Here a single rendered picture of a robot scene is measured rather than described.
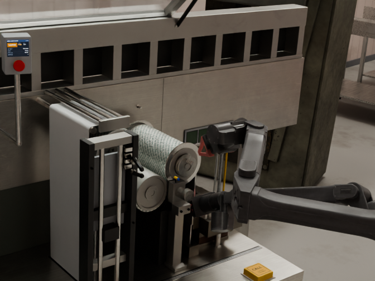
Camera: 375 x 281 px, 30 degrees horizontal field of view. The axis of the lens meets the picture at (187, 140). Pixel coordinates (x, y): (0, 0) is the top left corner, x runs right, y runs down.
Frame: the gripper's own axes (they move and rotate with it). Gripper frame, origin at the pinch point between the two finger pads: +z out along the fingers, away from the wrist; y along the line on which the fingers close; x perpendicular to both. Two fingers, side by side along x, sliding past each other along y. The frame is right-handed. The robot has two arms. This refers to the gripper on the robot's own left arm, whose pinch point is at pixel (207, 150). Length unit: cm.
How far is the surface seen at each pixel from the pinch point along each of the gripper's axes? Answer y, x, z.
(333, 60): 243, 80, 141
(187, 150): 1.0, 4.2, 11.2
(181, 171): -2.3, -1.5, 13.5
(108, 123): -30.4, 13.8, -0.2
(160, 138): -2.0, 11.9, 18.4
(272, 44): 69, 44, 24
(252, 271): 14.4, -38.4, 18.1
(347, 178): 291, 8, 213
